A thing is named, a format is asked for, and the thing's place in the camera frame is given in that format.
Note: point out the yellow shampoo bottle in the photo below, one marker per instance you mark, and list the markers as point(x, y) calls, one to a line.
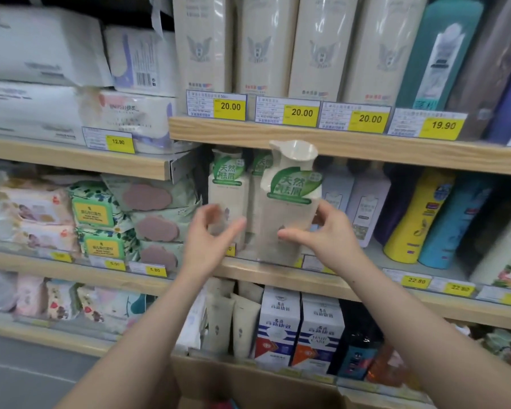
point(417, 221)

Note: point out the pale blue bottle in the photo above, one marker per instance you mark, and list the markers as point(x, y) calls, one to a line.
point(338, 187)

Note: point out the white and yellow price tag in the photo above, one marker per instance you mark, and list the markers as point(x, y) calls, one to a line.
point(453, 287)
point(408, 279)
point(148, 269)
point(315, 264)
point(107, 264)
point(287, 112)
point(108, 140)
point(354, 118)
point(426, 124)
point(231, 250)
point(216, 105)

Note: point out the floral print tissue packet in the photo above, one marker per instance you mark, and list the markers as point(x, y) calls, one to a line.
point(61, 300)
point(98, 304)

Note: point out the white soft pack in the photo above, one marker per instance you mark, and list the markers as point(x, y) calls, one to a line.
point(192, 321)

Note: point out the pale green packet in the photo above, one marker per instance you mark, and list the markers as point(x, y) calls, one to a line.
point(498, 342)

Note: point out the tall teal box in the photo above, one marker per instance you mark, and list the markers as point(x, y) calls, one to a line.
point(443, 51)

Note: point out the pink baby wipes pack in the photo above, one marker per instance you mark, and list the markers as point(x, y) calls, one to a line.
point(47, 237)
point(36, 206)

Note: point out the white and blue box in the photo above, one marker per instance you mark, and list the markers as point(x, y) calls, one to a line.
point(276, 327)
point(319, 336)

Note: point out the person's right thumb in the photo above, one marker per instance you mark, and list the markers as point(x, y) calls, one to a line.
point(296, 236)

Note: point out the blue shampoo bottle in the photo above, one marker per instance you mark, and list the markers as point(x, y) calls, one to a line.
point(451, 225)

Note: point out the leaf-print wipes pack yellow label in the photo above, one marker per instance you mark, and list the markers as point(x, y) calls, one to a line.
point(94, 210)
point(104, 247)

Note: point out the green wipes pack pink lid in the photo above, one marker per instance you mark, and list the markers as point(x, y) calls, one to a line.
point(159, 255)
point(153, 193)
point(162, 225)

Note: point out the dark purple bottle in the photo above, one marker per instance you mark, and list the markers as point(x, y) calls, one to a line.
point(398, 195)

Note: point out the large white tissue pack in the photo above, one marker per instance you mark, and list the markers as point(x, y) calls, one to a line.
point(38, 46)
point(30, 110)

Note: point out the dark box blue label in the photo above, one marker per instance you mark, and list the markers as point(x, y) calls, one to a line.
point(357, 349)

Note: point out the person's left forearm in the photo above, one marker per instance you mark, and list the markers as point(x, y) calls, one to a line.
point(144, 345)

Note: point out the long wooden shelf board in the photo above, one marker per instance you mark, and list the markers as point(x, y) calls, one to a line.
point(264, 274)

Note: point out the low wooden shelf board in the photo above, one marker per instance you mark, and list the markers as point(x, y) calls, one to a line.
point(47, 336)

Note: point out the lavender bottle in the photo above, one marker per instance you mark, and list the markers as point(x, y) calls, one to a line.
point(368, 208)

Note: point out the beige tube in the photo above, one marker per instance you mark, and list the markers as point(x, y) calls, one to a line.
point(245, 327)
point(219, 319)

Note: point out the tall grey-brown box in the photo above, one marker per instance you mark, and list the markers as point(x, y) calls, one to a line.
point(489, 68)

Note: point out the small yellow price tag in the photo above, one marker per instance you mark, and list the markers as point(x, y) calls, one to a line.
point(61, 256)

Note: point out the person's right forearm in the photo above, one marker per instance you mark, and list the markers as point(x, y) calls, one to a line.
point(426, 336)

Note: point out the beige pump bottle green label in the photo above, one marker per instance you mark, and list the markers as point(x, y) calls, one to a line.
point(229, 187)
point(287, 208)

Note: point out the person's right hand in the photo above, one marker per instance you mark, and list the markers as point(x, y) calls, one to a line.
point(332, 244)

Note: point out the person's left thumb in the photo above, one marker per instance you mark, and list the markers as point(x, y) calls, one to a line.
point(232, 232)

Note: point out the white pack pink purple print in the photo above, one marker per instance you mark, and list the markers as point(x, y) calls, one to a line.
point(149, 119)

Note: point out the tall beige box eagle emblem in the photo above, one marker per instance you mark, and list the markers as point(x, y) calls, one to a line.
point(202, 42)
point(383, 51)
point(321, 46)
point(264, 42)

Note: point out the person's left hand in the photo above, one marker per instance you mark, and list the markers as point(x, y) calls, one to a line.
point(202, 251)

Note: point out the pink tissue packet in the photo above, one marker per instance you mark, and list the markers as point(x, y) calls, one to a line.
point(30, 296)

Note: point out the white floral bottle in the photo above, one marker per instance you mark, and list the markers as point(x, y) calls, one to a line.
point(502, 255)

